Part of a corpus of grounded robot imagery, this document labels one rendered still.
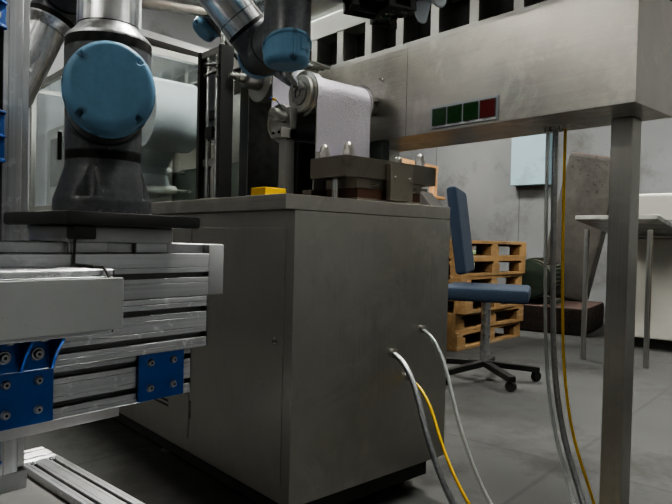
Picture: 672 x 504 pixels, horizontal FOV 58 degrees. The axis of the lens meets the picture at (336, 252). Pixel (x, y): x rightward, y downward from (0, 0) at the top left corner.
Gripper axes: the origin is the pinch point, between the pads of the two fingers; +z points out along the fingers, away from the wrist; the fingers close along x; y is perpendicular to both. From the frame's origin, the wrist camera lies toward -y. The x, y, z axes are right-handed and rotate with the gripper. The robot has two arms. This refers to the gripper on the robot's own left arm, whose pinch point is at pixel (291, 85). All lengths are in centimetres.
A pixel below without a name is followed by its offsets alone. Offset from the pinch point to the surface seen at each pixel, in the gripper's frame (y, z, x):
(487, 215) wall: 340, 422, 292
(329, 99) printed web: 3.8, 10.2, -6.3
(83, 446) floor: -120, 55, 74
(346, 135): 0.9, 22.8, -6.4
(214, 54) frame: 5.7, -15.9, 33.2
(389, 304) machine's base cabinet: -43, 53, -32
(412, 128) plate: 15.4, 34.7, -18.6
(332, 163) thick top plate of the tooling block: -20.0, 16.8, -20.2
